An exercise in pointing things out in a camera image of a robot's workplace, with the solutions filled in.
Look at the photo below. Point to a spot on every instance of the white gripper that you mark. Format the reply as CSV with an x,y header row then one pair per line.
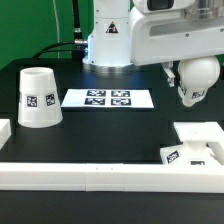
x,y
164,37

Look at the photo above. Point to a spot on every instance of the white fiducial marker sheet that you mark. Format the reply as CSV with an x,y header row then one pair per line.
x,y
105,98

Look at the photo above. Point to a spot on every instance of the white lamp base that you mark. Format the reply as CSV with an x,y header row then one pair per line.
x,y
193,150

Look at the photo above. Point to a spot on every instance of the white front fence bar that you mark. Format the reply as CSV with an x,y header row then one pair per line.
x,y
111,177

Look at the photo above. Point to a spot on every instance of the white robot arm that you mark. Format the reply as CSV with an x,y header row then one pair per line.
x,y
108,44

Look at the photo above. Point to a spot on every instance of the white left fence bar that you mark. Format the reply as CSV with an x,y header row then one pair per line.
x,y
5,131

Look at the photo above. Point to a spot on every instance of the white lamp shade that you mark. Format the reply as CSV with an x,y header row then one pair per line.
x,y
39,105

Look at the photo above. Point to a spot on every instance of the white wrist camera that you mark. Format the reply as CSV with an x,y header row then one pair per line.
x,y
151,6

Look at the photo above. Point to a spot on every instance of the white fence bar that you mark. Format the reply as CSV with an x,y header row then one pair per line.
x,y
5,131
216,141
111,177

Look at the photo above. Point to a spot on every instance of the white right fence bar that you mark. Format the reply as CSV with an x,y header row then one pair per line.
x,y
216,141

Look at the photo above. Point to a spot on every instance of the white lamp bulb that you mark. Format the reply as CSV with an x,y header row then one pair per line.
x,y
196,77

